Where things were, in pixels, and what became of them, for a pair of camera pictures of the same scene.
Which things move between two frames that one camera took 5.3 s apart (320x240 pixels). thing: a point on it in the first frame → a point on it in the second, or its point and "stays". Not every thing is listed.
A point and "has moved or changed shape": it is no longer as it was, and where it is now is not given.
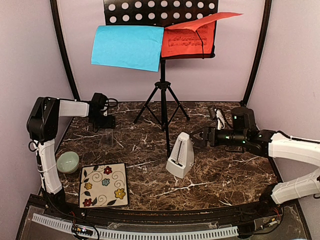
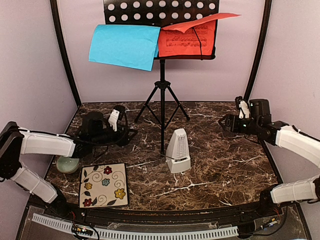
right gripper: [206, 135] → [235, 127]
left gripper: [111, 123] → [122, 139]
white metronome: [181, 157] has moved or changed shape
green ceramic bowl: [67, 162] stays
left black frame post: [53, 5] stays
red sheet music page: [194, 37] stays
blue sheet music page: [135, 47] has moved or changed shape
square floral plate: [103, 186] stays
